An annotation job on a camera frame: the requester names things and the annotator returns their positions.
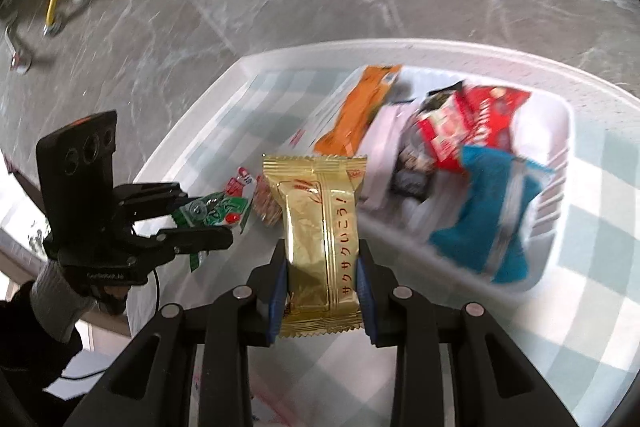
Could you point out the person's left forearm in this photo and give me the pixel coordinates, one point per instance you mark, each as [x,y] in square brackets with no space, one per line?
[55,307]

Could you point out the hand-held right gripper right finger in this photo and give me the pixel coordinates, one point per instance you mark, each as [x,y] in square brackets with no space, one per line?
[366,297]

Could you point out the person's left hand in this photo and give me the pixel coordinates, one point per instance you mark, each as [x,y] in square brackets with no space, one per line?
[110,297]

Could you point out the gold snack packet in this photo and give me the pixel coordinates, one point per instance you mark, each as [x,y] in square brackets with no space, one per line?
[320,232]

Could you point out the teal snack packet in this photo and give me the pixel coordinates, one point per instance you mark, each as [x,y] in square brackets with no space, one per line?
[480,217]

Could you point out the green snack packet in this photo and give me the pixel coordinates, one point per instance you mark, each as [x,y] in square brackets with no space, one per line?
[220,209]

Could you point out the orange snack packet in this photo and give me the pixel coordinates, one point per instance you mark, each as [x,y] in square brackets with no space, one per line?
[360,112]

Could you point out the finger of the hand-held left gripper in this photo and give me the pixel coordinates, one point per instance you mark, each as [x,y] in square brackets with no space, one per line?
[195,239]
[150,199]

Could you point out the white paper sheet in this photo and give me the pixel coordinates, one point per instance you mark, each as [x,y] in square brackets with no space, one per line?
[85,372]

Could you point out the red and white snack packet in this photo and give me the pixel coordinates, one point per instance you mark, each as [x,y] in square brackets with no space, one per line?
[445,137]

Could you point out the white plastic tray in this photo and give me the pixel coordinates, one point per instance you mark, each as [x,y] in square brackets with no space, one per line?
[545,167]

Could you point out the checked tablecloth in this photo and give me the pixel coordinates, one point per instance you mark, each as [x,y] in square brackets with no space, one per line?
[600,257]

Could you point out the pink snack packet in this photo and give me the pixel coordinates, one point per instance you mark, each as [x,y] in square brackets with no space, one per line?
[387,142]

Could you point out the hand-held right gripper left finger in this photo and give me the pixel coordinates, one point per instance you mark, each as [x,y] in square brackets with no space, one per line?
[277,287]

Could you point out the black snack packet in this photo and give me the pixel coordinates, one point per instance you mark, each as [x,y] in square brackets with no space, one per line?
[410,167]

